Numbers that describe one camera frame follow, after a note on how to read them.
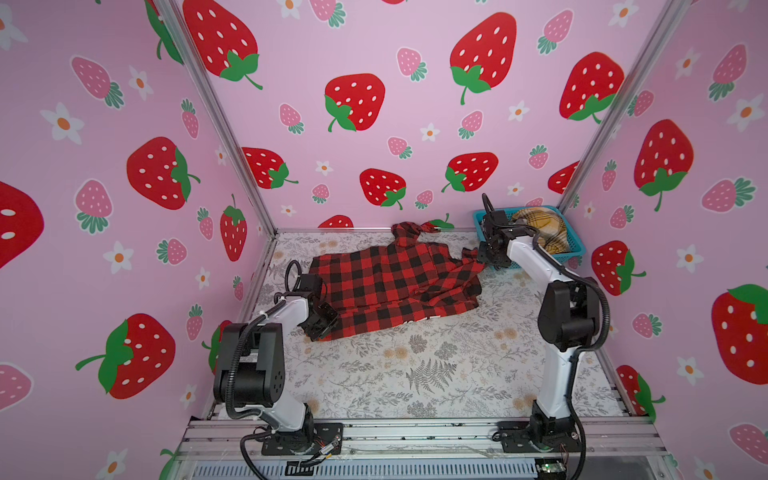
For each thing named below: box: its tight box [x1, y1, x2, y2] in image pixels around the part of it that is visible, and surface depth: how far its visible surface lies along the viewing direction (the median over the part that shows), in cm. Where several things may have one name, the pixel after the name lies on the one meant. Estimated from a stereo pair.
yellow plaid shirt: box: [512, 207, 571, 254], surface depth 110 cm
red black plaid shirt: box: [309, 221, 486, 341], surface depth 106 cm
